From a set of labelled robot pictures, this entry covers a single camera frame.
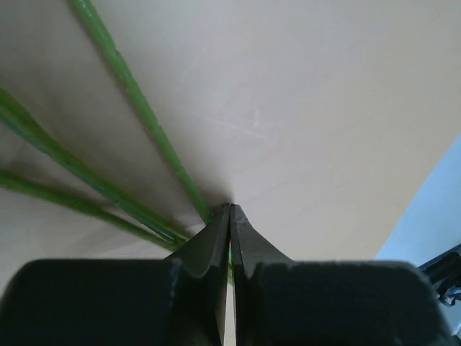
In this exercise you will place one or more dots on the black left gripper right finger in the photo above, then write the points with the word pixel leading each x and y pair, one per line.
pixel 248 247

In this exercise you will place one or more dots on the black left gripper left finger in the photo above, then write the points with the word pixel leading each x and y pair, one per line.
pixel 208 249

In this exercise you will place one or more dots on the green and orange wrapping paper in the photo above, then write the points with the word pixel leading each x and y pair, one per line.
pixel 321 119

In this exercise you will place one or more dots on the brown rose flower branch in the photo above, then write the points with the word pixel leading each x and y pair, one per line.
pixel 20 121

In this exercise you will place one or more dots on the pink rose flower branch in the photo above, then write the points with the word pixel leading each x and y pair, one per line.
pixel 94 25

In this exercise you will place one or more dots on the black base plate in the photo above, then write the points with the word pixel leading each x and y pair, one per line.
pixel 443 273

